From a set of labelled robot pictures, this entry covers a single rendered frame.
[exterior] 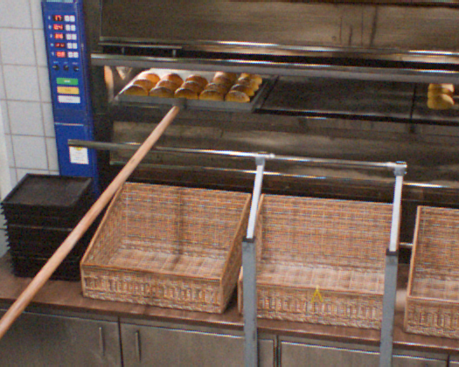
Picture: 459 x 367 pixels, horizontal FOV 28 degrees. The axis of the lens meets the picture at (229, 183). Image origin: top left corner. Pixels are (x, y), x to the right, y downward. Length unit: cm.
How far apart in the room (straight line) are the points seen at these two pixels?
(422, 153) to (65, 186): 140
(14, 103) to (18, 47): 25
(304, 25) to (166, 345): 129
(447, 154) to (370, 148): 29
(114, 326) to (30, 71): 108
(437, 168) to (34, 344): 169
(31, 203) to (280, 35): 114
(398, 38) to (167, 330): 136
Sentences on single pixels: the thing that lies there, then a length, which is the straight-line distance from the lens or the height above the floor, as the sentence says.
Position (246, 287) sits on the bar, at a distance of 323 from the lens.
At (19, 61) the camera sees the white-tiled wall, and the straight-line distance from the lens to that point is 385.
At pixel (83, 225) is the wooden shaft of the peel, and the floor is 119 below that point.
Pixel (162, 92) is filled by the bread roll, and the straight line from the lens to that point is 373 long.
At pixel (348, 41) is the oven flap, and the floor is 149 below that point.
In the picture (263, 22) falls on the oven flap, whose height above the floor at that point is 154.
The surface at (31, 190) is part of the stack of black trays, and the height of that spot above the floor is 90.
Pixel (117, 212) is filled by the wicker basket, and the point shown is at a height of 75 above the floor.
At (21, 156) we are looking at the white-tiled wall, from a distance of 401.
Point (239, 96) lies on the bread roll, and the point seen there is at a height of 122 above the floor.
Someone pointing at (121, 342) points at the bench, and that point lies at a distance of 361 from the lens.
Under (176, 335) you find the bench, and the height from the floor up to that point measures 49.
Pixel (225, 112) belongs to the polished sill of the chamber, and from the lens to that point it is 362.
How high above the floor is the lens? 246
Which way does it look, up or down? 25 degrees down
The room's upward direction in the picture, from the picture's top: 1 degrees counter-clockwise
